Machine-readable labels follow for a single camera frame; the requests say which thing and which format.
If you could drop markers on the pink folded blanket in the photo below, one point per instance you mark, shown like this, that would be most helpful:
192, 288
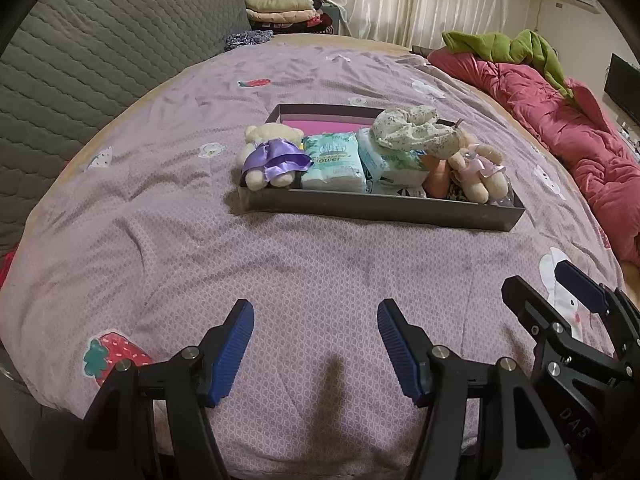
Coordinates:
280, 16

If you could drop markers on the plush bear purple dress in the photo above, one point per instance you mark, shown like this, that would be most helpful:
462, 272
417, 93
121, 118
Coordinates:
275, 157

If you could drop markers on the green garment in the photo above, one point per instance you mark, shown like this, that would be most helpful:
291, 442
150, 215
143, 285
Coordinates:
500, 45

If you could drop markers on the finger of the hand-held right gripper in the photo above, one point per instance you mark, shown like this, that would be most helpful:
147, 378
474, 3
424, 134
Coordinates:
580, 280
530, 305

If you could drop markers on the grey quilted headboard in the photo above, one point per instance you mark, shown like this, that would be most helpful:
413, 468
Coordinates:
100, 60

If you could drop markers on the green tissue pack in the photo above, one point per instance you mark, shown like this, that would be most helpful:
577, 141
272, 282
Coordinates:
332, 170

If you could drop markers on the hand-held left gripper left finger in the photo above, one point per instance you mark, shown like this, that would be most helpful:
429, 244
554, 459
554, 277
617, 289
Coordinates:
232, 355

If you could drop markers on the shallow dark cardboard box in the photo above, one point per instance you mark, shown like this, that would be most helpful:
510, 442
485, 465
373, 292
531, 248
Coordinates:
380, 210

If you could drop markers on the white tissue pack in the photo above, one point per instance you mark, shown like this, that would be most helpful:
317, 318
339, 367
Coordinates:
390, 170

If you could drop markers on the black television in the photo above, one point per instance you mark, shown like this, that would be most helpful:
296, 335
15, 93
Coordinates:
622, 85

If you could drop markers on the leopard print scrunchie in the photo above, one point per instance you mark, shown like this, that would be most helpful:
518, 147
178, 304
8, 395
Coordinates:
457, 192

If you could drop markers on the beige makeup sponge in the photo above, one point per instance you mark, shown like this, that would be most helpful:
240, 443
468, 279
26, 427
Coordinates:
436, 180

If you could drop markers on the dark floral folded cloth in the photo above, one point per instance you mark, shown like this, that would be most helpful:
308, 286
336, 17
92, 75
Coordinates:
320, 22

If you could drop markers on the red cloth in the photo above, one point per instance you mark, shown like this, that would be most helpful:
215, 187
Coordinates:
6, 270

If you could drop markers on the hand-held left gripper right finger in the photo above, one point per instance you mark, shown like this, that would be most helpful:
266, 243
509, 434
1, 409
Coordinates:
400, 355

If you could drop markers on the grey blue stool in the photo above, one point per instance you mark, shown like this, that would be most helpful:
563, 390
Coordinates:
336, 20

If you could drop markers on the white floral cloth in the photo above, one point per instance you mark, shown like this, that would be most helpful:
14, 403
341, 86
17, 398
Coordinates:
415, 132

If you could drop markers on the blue patterned cloth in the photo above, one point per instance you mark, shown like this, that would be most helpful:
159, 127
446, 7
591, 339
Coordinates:
247, 39

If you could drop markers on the plush bear pink dress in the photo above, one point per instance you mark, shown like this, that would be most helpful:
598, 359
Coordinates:
475, 170

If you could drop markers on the beige folded blanket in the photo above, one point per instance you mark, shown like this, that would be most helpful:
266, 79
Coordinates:
275, 4

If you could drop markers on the pink quilt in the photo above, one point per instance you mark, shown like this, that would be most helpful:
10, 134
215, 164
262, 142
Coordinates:
575, 125

